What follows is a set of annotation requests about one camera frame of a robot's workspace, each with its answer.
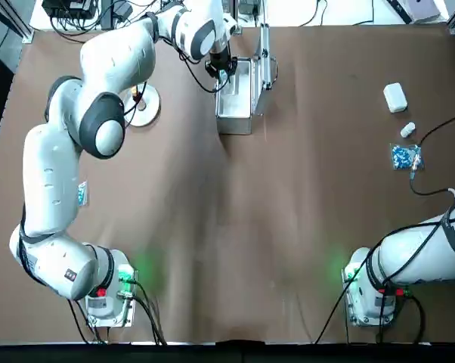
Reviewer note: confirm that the silver aluminium medical kit case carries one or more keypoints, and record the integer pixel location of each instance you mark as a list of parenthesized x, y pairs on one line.
[(233, 126)]

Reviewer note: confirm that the brown iodophor bottle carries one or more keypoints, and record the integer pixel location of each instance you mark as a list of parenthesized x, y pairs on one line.
[(136, 94)]

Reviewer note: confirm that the gray round plate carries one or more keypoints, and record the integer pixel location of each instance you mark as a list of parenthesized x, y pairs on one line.
[(152, 111)]

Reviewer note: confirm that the aluminium upright post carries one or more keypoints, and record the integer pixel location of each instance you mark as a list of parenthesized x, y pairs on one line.
[(240, 11)]

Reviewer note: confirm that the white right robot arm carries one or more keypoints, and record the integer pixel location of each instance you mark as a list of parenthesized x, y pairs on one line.
[(420, 253)]

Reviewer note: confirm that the white green hydrogen peroxide bottle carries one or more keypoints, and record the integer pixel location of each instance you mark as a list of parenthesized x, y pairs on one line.
[(229, 92)]

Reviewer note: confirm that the small white pill bottle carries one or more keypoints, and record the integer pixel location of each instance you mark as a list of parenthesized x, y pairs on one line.
[(407, 129)]

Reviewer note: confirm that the black finned power supply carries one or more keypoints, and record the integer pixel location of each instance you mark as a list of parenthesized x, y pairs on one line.
[(249, 7)]

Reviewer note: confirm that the black desk gadget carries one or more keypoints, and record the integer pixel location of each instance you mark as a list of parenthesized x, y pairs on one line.
[(398, 7)]

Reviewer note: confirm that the small black power adapter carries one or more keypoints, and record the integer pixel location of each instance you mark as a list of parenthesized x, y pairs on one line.
[(122, 9)]

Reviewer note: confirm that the white rounded plastic box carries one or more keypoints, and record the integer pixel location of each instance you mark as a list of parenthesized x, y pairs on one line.
[(395, 97)]

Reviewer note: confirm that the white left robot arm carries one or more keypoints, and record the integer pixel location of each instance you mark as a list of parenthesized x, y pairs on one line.
[(50, 189)]

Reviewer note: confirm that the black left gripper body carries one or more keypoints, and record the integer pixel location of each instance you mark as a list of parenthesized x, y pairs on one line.
[(220, 65)]

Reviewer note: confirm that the bag of blue white capsules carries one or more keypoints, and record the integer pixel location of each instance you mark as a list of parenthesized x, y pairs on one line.
[(401, 157), (83, 193)]

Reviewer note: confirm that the black flat electronics box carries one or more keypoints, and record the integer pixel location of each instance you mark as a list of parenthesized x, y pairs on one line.
[(65, 9)]

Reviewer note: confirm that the purple grey box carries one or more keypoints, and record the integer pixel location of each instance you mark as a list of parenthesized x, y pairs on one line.
[(426, 9)]

